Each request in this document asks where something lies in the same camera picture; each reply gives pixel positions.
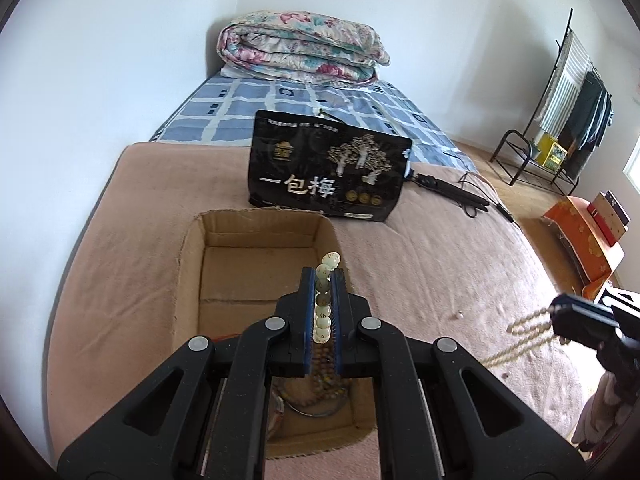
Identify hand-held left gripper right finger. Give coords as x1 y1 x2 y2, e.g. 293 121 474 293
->
331 267 586 480

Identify cardboard box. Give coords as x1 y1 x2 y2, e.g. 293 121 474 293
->
172 208 378 460

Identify tan flat box dark edge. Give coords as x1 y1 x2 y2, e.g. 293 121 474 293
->
600 190 632 233

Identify black printed bag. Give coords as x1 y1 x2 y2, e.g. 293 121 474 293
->
246 109 414 223

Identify striped hanging towel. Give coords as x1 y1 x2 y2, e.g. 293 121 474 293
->
537 30 593 136

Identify window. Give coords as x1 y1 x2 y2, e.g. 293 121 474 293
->
622 137 640 181

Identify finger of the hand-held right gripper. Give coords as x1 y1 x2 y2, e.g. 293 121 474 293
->
552 309 623 350
549 294 619 319

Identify black cable with inline switch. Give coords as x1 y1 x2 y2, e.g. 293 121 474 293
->
457 170 523 231

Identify red flat box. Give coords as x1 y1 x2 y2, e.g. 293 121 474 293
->
587 202 626 247

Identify folded floral quilt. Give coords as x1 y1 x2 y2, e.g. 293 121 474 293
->
216 10 392 86

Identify brown fleece blanket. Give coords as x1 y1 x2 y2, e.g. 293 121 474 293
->
45 142 608 480

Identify brown wooden bead necklace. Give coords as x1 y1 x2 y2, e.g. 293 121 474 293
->
282 342 351 416

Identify metal bangle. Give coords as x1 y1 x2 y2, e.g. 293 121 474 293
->
280 380 351 417

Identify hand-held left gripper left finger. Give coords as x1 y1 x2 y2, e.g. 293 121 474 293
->
57 266 317 480

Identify black metal clothes rack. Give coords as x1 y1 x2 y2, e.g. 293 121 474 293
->
490 7 616 196

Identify cream bead necklace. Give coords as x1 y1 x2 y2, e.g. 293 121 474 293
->
482 307 571 368

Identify white bead bracelet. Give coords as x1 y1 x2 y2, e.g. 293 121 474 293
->
312 251 342 343

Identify black hair straightener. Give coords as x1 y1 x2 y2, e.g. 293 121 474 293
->
407 170 493 211

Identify yellow crate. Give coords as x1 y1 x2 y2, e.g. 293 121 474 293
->
532 132 568 170

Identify blue checked bedsheet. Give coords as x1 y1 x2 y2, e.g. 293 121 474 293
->
149 72 478 171

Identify orange cloth covered table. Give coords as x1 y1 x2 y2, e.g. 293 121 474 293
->
542 196 626 301

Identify dark hanging clothes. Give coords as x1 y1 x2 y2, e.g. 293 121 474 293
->
555 70 613 181

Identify person's right hand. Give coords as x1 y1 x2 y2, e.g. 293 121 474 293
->
572 372 640 458

